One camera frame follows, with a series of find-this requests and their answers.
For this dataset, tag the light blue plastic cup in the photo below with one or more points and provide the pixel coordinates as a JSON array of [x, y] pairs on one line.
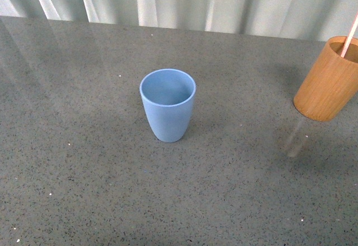
[[168, 98]]

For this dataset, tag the white pleated curtain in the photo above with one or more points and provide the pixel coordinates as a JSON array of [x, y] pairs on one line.
[[298, 19]]

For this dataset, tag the wooden cylindrical chopstick holder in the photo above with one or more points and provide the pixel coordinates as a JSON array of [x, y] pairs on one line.
[[331, 82]]

